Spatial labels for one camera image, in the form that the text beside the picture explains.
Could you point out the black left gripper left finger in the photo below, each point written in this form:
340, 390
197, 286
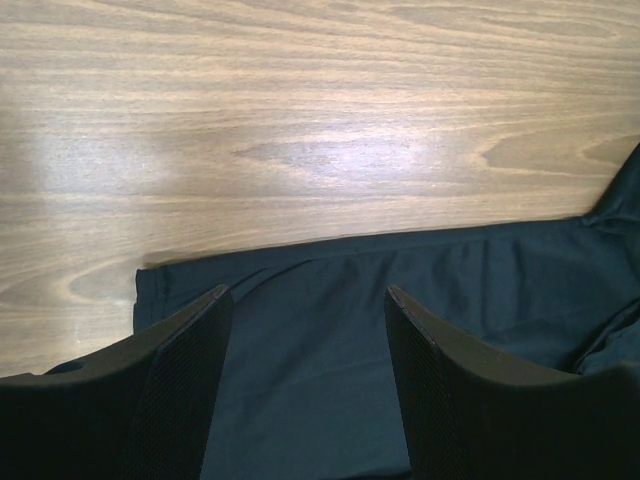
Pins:
140, 408

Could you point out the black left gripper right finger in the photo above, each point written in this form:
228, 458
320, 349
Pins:
471, 411

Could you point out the black t shirt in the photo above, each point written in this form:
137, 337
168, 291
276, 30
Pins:
307, 389

